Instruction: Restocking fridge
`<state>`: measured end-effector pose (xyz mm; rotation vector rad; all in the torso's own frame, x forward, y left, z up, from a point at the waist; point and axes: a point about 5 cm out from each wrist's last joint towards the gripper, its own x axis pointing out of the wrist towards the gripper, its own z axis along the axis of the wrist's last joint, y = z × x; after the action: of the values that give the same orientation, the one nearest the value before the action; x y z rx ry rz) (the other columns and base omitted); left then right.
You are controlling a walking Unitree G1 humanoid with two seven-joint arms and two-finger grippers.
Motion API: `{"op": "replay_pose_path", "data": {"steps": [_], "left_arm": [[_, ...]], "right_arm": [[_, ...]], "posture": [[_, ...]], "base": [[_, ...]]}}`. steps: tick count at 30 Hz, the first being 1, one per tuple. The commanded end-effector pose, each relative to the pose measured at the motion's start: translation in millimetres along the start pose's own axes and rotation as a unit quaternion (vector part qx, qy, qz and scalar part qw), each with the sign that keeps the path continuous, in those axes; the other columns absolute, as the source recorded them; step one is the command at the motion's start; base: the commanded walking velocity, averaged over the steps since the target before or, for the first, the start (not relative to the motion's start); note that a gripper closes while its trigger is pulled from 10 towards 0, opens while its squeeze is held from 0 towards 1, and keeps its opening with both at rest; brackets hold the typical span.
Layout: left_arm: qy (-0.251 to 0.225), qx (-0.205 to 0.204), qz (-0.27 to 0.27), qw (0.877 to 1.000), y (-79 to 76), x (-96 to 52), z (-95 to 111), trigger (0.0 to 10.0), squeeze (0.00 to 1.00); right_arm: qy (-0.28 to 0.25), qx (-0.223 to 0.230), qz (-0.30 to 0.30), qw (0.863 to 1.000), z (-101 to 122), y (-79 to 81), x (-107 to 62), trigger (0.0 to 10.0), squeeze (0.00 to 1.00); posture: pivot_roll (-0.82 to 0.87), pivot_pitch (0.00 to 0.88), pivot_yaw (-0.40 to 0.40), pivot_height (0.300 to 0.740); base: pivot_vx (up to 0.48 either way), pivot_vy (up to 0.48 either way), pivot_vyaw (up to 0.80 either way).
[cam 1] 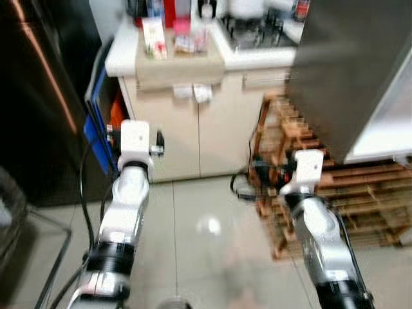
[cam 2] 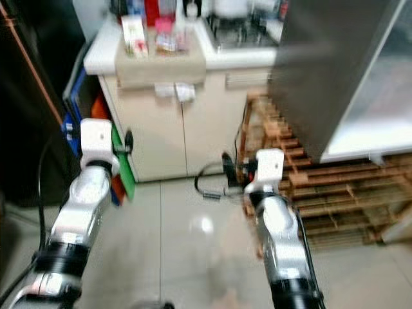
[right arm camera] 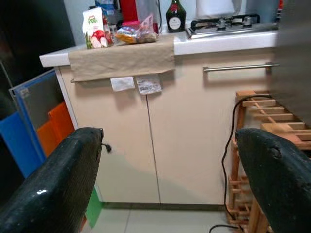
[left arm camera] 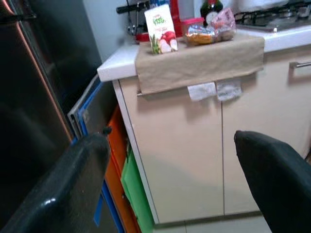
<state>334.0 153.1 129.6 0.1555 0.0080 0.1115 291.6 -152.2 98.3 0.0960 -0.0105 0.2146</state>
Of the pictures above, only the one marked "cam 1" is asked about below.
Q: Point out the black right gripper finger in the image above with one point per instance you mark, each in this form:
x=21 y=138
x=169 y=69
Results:
x=259 y=168

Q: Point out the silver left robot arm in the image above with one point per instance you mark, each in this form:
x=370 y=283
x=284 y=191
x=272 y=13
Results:
x=125 y=199

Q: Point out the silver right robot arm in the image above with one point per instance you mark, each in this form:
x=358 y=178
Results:
x=318 y=232

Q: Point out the grey mini fridge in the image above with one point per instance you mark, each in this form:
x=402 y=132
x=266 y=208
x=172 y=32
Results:
x=341 y=58

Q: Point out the blue flat board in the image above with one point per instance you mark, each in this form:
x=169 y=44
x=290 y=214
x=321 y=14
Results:
x=96 y=129

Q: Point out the orange flat board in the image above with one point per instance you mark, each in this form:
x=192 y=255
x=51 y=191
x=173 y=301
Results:
x=117 y=112

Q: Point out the beige kitchen counter cabinet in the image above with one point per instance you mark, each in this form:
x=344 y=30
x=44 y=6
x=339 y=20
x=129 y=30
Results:
x=180 y=135

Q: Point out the white paper tag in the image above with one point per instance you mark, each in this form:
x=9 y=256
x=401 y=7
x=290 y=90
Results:
x=203 y=94
x=182 y=92

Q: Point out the beige counter towel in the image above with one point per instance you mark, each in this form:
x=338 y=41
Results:
x=180 y=71

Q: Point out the wooden slatted rack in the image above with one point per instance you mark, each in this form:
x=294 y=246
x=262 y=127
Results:
x=360 y=193

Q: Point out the tall black refrigerator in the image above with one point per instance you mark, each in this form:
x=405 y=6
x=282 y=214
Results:
x=38 y=96

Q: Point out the white pink drink carton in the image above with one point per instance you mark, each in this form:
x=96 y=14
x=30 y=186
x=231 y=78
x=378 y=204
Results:
x=154 y=38

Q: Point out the clear tub pink lid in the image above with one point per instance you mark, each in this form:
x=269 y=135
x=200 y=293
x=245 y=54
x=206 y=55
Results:
x=183 y=35

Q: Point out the clear food package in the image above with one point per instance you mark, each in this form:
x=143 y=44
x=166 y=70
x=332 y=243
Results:
x=200 y=40

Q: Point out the red box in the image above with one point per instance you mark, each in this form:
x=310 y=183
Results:
x=169 y=13

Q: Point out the steel gas stove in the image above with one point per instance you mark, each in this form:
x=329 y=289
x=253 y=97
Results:
x=257 y=35

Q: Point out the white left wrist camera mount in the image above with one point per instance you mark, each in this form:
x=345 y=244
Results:
x=135 y=138

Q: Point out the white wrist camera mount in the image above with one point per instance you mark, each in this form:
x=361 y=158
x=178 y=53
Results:
x=308 y=166
x=135 y=138

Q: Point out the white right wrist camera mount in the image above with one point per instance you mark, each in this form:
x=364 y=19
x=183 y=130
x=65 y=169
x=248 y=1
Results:
x=308 y=166

